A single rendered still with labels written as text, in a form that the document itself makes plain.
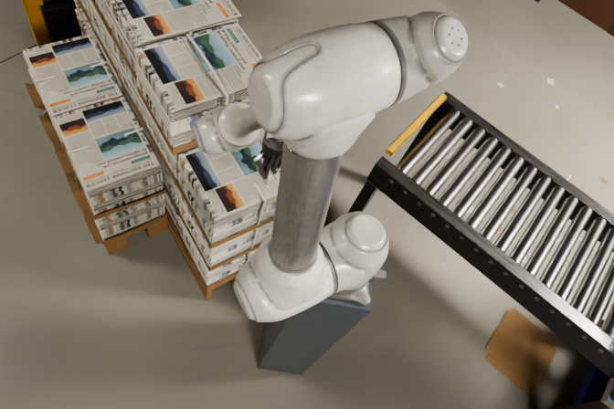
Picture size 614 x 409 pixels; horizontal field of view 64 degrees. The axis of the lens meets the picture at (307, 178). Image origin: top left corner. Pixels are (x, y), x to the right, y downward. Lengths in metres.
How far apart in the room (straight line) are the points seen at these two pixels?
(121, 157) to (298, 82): 1.44
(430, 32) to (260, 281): 0.65
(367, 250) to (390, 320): 1.39
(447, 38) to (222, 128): 0.60
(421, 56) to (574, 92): 3.41
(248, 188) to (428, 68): 1.06
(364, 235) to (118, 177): 1.09
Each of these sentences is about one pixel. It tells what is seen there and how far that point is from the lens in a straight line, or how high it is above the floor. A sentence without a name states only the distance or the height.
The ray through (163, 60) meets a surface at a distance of 1.68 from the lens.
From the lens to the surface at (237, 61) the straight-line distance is 1.69.
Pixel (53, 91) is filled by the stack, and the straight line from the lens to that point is 2.25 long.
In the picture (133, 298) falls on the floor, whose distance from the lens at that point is 2.40.
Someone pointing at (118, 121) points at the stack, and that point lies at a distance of 2.11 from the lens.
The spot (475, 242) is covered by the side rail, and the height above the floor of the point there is 0.80.
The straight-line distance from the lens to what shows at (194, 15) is 1.82.
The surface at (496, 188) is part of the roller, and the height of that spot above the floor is 0.80.
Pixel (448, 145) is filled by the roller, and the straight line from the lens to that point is 2.07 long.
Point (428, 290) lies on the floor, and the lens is 2.66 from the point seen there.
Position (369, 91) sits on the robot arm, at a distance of 0.68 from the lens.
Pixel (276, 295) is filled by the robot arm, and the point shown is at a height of 1.24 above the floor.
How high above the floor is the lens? 2.28
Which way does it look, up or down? 57 degrees down
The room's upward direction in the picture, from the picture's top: 22 degrees clockwise
